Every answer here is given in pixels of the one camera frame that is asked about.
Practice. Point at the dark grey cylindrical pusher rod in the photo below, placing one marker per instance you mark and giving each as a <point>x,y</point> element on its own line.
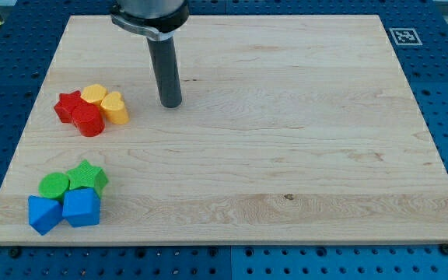
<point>164,62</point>

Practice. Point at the light wooden board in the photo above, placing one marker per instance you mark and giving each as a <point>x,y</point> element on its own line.
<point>297,130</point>

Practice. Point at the yellow heart block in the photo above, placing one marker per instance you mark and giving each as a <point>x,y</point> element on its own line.
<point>114,108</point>

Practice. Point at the yellow hexagon block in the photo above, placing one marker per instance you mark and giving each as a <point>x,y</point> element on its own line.
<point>94,94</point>

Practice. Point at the red cylinder block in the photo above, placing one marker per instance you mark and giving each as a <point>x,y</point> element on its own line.
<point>88,120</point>

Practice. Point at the red star block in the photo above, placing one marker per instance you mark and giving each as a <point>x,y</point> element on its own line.
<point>66,104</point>

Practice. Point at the green star block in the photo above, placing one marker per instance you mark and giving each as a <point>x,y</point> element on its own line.
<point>86,175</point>

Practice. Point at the green cylinder block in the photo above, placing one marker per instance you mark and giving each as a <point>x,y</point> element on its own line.
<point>54,186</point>

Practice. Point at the blue cube block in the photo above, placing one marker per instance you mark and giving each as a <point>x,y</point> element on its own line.
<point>81,207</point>

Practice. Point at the blue triangle block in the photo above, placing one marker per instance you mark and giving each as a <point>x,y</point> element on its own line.
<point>44,214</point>

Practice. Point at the white fiducial marker tag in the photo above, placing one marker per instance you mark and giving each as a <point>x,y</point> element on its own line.
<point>404,36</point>

